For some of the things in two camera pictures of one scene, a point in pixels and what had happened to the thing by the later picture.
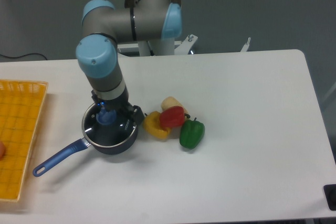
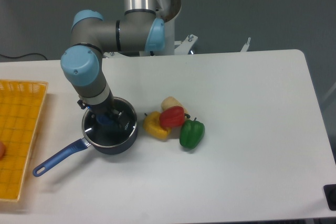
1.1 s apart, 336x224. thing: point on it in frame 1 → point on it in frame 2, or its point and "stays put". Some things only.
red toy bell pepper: [173, 116] stays put
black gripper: [120, 104] → [107, 109]
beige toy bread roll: [170, 102] stays put
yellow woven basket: [20, 103] stays put
